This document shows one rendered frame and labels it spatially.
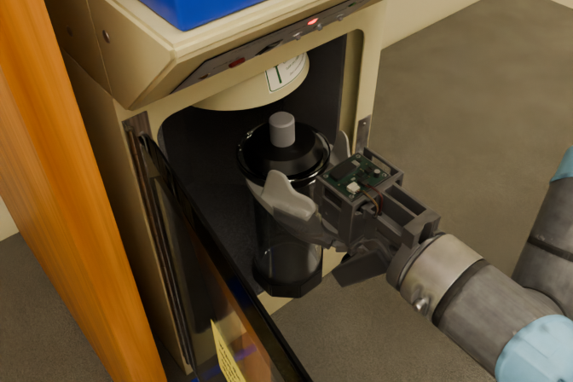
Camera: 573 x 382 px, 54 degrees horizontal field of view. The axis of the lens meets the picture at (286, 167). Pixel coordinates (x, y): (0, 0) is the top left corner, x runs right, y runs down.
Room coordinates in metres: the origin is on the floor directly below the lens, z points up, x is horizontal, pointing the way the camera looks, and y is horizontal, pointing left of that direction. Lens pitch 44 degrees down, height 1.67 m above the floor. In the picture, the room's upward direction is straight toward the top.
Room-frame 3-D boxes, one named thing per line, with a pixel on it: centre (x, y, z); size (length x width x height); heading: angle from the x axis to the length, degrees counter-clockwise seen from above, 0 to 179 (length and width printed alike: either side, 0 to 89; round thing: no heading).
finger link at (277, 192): (0.41, 0.01, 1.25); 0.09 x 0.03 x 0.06; 64
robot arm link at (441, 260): (0.30, -0.14, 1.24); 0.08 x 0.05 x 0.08; 130
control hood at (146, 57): (0.41, -0.02, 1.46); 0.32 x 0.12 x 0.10; 130
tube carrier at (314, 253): (0.47, 0.00, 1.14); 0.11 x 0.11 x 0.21
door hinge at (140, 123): (0.35, 0.12, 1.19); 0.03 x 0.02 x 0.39; 130
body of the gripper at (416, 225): (0.36, -0.09, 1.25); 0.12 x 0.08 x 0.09; 40
